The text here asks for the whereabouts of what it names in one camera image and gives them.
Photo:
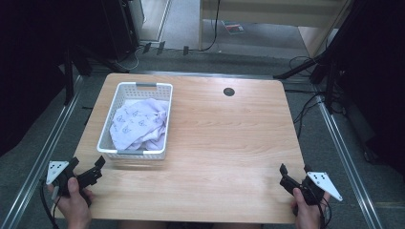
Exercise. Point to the black cabinet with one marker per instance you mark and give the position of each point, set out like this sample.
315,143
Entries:
122,28

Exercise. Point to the light wooden furniture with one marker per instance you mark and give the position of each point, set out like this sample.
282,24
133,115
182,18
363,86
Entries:
254,11

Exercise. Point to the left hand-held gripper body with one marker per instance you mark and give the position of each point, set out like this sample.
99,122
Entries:
83,179

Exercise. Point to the metal floor rail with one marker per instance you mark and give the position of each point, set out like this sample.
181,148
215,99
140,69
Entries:
345,162
38,165
223,75

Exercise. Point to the white plastic basket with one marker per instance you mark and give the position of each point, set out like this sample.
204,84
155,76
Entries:
111,114

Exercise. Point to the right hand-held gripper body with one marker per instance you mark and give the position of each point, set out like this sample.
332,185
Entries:
313,187

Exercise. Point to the person's right hand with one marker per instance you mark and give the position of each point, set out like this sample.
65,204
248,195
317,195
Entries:
307,211

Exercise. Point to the black round table grommet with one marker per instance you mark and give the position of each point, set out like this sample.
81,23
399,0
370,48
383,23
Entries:
229,92

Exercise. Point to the person's left hand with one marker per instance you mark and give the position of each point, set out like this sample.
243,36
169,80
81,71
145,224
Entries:
74,203

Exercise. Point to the black metal stand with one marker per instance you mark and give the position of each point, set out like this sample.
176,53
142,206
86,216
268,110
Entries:
68,79

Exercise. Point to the black tripod stand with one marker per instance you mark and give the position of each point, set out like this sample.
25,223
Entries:
318,68

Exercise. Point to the white printed cloth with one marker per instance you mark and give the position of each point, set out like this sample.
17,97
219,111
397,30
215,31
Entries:
137,122

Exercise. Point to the red and white booklet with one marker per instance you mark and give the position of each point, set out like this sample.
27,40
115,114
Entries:
233,27

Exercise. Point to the black floor bracket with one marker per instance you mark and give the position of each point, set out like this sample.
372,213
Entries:
186,50
160,47
146,47

